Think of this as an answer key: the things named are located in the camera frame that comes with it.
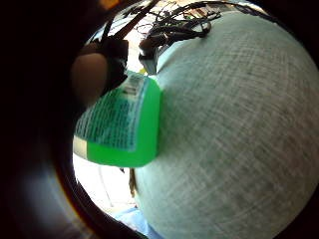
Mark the green liquid bottle with label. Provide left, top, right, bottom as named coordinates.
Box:
left=72, top=70, right=163, bottom=168

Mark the grey clamp device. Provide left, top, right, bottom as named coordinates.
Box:
left=138, top=41, right=168, bottom=76

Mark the blue fabric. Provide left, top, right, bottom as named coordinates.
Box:
left=111, top=206, right=163, bottom=239

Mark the tangle of black cables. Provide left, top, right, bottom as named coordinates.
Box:
left=141, top=1, right=223, bottom=48

